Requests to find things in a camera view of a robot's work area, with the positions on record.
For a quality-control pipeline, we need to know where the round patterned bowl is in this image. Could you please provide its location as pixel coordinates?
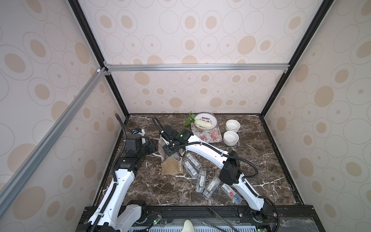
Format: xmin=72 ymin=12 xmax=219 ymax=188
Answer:
xmin=194 ymin=112 xmax=217 ymax=131

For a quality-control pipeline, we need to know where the aluminium rail back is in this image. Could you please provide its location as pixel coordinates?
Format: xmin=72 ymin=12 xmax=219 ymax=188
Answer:
xmin=106 ymin=63 xmax=290 ymax=72

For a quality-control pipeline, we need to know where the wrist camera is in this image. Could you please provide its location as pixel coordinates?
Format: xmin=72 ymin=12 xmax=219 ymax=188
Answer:
xmin=160 ymin=125 xmax=178 ymax=144
xmin=125 ymin=128 xmax=146 ymax=157

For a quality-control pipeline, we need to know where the floral square plate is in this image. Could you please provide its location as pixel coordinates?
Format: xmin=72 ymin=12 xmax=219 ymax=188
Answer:
xmin=191 ymin=124 xmax=223 ymax=144

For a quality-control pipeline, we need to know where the aluminium rail left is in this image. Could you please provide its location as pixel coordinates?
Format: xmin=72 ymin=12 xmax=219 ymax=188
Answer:
xmin=1 ymin=67 xmax=107 ymax=217

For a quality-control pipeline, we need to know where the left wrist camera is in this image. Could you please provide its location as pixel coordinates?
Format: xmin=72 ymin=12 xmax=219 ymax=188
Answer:
xmin=125 ymin=128 xmax=146 ymax=157

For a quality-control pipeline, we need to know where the white ceramic cup front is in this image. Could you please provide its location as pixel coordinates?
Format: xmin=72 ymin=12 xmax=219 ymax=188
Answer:
xmin=223 ymin=131 xmax=240 ymax=147

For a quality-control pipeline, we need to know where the clear compass case bottom slanted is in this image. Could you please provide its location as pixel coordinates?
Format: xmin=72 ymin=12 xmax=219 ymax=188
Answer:
xmin=203 ymin=177 xmax=220 ymax=199

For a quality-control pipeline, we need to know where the white vegetable with green leaves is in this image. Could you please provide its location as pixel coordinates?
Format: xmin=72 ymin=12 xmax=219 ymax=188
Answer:
xmin=184 ymin=113 xmax=212 ymax=130

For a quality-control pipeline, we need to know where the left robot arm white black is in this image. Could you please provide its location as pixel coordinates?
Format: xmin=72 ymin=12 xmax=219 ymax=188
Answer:
xmin=76 ymin=113 xmax=158 ymax=232

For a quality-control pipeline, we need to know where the white ceramic cup rear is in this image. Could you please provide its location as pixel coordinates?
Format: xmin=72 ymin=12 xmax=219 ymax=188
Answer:
xmin=225 ymin=119 xmax=241 ymax=133

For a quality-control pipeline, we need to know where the black base frame front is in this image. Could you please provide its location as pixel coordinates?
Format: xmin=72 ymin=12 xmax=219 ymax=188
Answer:
xmin=94 ymin=200 xmax=325 ymax=232

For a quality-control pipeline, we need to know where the aluminium rail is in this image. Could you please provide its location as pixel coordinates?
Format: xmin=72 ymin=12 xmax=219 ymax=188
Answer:
xmin=106 ymin=63 xmax=290 ymax=72
xmin=1 ymin=67 xmax=107 ymax=217

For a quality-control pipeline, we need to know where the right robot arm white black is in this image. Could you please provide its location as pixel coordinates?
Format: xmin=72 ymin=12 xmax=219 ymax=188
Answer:
xmin=159 ymin=126 xmax=279 ymax=222

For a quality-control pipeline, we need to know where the white ceramic cup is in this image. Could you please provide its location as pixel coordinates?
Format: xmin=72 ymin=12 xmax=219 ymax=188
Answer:
xmin=223 ymin=131 xmax=240 ymax=147
xmin=225 ymin=119 xmax=241 ymax=133

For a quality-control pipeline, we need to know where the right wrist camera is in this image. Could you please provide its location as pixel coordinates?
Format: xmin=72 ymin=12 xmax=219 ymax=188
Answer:
xmin=160 ymin=125 xmax=178 ymax=144

